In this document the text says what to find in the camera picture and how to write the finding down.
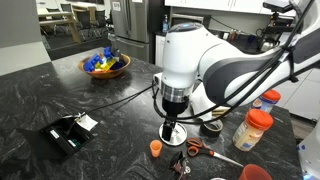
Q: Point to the small orange cup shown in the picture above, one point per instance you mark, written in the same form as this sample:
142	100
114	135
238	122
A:
155	150

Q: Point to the stainless steel refrigerator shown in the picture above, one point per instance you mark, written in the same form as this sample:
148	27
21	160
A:
131	23

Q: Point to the colourful toy blocks pile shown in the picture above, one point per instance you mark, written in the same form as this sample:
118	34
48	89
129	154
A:
100	61

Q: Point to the black coffee machine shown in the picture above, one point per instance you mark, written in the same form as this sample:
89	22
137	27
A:
270	36

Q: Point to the Coffee mate bottle red label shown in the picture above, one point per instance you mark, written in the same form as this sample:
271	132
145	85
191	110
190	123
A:
250	133

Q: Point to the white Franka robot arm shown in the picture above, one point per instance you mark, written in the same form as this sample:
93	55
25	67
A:
180	60

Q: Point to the black counter outlet box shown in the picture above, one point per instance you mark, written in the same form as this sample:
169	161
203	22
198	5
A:
56	140

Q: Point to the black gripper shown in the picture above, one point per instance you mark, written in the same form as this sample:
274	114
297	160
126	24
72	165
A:
175	108

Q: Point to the big orange cup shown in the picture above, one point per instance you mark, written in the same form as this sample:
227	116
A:
255	173

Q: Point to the small black clamp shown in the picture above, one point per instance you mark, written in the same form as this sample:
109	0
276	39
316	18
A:
178	165

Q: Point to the white paper tag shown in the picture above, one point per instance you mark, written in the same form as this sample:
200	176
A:
87	122

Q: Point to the creamer bottle blue label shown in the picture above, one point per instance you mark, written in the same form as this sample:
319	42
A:
268	101

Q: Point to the blue spray bottle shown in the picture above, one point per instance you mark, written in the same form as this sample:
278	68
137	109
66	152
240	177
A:
165	25

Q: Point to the long wooden table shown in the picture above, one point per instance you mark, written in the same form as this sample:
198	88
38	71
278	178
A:
63	20

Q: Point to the wooden bowl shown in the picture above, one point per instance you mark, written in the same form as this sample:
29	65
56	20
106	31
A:
106	74

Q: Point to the black tape roll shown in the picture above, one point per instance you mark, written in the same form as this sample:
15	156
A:
213	130

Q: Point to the round steel pot lid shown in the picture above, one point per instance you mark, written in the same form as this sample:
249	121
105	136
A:
181	133

